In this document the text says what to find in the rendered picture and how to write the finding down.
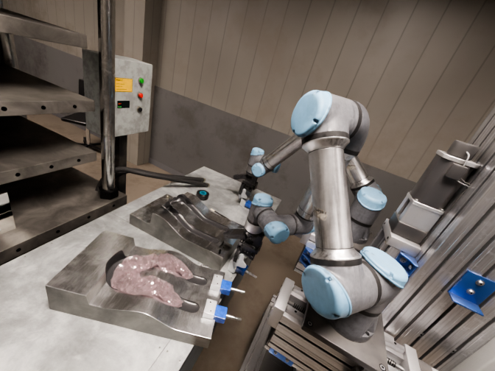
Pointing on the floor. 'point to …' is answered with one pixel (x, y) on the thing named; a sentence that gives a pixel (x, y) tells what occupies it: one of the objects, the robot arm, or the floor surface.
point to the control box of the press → (132, 87)
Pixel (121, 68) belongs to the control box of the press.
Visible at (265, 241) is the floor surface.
